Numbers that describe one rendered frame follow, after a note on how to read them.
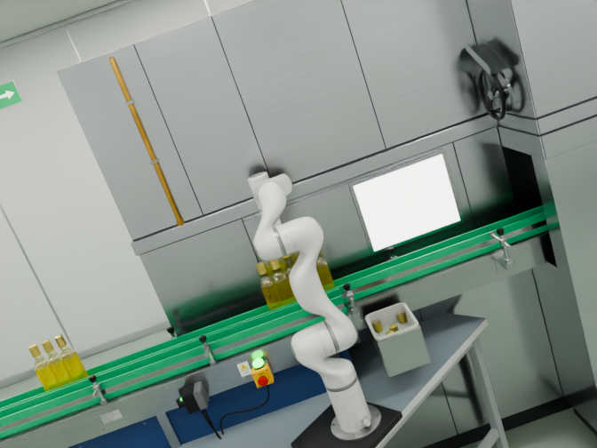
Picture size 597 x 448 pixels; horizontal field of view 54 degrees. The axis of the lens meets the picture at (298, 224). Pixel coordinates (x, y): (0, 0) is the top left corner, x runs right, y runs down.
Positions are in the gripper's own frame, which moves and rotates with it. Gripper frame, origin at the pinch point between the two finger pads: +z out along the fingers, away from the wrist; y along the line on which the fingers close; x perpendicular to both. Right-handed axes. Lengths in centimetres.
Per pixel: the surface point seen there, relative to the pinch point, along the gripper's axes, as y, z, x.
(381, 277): 4.3, 25.7, 33.5
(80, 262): -310, 46, -195
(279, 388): 14, 53, -22
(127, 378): 14, 25, -76
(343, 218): -11.9, 0.9, 27.7
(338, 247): -11.9, 12.7, 21.8
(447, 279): 6, 36, 59
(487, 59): -2, -43, 100
